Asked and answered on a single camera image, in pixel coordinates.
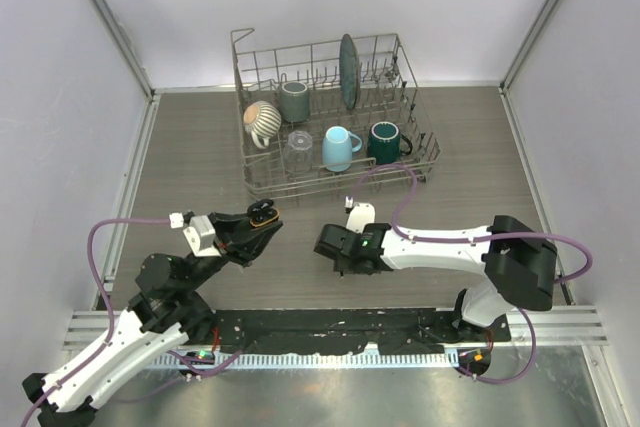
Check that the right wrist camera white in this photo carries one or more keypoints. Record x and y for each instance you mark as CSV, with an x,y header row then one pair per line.
x,y
359,214

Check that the white slotted cable duct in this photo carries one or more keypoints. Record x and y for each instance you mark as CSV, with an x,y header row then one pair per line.
x,y
369,358

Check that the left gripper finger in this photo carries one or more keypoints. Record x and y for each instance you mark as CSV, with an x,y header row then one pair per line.
x,y
255,241
225,222

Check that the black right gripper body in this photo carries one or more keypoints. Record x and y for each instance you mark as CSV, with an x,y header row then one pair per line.
x,y
345,268

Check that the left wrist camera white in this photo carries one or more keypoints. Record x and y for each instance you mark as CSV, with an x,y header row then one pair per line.
x,y
198,231

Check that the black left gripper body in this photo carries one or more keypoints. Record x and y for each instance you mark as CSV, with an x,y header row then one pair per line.
x,y
230,246

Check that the dark green mug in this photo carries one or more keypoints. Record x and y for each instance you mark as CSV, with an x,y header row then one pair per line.
x,y
386,144

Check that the small black earbud case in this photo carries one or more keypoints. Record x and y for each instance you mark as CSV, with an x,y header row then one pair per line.
x,y
262,212

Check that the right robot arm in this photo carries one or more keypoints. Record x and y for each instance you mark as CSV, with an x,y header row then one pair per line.
x,y
516,264

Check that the striped ceramic mug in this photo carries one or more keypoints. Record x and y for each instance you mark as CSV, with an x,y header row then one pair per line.
x,y
262,122

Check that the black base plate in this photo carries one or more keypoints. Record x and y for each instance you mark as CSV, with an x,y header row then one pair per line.
x,y
333,331

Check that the dark teal plate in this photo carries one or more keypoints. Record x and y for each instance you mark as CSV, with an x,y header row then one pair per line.
x,y
349,71

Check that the metal wire dish rack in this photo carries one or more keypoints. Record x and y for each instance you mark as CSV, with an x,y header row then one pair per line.
x,y
389,92

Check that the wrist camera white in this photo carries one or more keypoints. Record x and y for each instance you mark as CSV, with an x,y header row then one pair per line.
x,y
359,214
198,231

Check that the grey ceramic cup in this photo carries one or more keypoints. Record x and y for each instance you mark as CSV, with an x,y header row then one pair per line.
x,y
294,102

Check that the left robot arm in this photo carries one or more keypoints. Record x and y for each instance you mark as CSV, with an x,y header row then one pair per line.
x,y
166,312

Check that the light blue mug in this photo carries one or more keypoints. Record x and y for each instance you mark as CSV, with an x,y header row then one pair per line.
x,y
338,148

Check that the clear glass tumbler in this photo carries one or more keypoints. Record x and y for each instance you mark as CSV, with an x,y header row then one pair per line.
x,y
298,152

